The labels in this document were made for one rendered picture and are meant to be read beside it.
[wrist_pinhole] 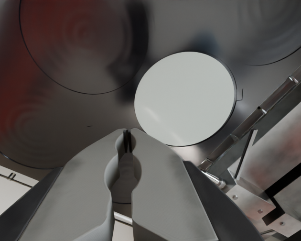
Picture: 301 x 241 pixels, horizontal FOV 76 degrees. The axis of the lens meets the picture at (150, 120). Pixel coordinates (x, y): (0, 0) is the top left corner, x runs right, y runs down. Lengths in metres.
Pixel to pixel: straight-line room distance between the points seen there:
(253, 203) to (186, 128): 0.15
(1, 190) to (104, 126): 0.27
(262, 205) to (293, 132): 0.10
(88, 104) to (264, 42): 0.17
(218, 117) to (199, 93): 0.04
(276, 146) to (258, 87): 0.11
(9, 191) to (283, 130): 0.43
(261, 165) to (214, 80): 0.16
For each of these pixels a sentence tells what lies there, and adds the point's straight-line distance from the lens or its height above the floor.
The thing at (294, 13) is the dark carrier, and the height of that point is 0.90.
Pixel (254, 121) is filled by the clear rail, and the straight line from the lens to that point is 0.23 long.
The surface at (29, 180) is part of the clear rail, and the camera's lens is 0.27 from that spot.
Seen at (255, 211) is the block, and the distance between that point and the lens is 0.32.
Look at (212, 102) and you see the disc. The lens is 0.20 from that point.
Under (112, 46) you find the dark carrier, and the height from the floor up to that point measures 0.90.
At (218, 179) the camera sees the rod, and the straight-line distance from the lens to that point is 0.27.
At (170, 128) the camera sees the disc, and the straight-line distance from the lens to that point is 0.20.
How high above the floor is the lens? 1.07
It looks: 62 degrees down
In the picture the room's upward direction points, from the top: 173 degrees clockwise
